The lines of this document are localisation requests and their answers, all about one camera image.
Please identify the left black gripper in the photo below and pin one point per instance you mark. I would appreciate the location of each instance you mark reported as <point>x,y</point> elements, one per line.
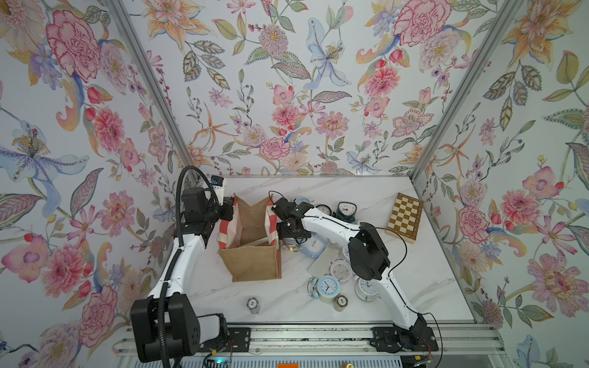
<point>227,208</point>

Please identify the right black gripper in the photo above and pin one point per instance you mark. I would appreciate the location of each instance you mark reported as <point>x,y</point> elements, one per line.
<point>281,232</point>

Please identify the burlap canvas bag red trim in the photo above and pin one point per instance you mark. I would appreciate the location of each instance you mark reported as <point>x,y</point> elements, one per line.
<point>249,244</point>

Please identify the dark teal alarm clock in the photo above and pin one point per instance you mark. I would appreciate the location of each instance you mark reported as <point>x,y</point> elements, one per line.
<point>346,211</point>

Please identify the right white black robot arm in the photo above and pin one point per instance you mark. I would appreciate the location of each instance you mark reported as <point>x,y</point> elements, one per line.
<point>368,255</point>

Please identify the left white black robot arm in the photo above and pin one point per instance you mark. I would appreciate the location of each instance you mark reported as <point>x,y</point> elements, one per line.
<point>165,326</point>

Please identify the blue square alarm clock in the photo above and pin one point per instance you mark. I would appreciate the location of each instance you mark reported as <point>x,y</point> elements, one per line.
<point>313,247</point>

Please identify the black round alarm clock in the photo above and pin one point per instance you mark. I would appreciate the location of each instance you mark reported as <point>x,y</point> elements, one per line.
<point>325,209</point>

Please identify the pink round alarm clock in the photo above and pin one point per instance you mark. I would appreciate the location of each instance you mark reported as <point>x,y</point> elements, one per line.
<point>342,271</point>

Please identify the blue twin-bell clock front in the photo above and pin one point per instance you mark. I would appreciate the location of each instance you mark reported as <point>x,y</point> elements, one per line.
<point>325,289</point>

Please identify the small grey mini clock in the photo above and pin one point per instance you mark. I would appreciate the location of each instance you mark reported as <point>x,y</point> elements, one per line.
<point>253,305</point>

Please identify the small beige cylinder clock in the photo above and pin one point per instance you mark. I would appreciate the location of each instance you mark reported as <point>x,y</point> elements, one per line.
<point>340,303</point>

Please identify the white twin-bell alarm clock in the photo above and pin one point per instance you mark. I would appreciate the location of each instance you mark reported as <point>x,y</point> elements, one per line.
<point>365,290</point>

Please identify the wooden chessboard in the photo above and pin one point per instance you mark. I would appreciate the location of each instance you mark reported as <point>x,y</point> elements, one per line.
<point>405,219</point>

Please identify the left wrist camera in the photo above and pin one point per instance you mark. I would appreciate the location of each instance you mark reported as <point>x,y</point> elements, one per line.
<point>218,184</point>

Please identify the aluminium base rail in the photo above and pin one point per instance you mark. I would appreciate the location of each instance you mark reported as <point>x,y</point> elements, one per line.
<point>453,344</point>

